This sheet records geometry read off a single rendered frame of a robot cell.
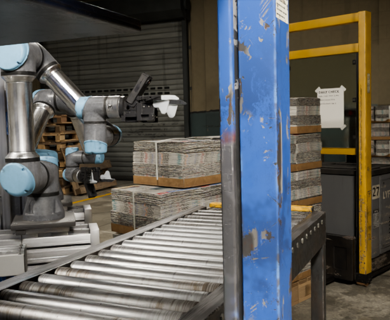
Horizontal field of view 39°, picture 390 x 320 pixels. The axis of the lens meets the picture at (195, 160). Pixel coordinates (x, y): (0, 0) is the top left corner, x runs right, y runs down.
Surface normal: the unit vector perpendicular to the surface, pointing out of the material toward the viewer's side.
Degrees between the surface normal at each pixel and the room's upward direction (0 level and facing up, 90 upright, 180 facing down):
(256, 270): 90
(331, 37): 90
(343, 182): 90
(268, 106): 90
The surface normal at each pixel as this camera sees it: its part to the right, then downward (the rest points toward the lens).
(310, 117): 0.73, 0.03
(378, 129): -0.44, 0.07
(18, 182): -0.19, 0.21
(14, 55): -0.19, -0.06
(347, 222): -0.69, 0.07
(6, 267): 0.24, 0.07
